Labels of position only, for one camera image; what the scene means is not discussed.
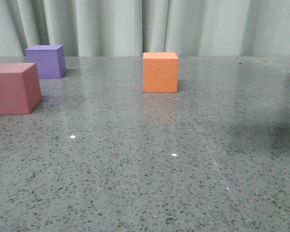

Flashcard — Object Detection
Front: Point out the grey-green curtain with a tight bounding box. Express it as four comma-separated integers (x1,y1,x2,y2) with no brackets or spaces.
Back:
0,0,290,57

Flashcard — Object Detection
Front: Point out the red foam cube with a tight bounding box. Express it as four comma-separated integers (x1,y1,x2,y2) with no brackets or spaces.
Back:
0,63,42,115

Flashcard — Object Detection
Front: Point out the orange foam cube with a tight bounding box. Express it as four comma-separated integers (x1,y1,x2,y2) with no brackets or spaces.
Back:
143,52,179,93

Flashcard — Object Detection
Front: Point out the purple foam cube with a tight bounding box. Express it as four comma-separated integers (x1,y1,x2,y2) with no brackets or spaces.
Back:
25,45,66,79

